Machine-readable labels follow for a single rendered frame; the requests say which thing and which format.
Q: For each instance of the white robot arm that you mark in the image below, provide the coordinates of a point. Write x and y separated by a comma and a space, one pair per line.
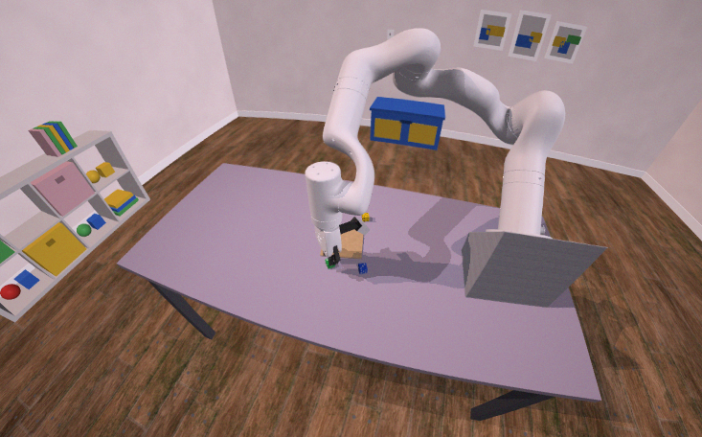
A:
542, 116

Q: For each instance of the tan mat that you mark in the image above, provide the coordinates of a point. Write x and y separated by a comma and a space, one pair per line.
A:
352, 242

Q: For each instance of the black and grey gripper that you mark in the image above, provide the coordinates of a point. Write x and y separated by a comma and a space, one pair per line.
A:
330, 242

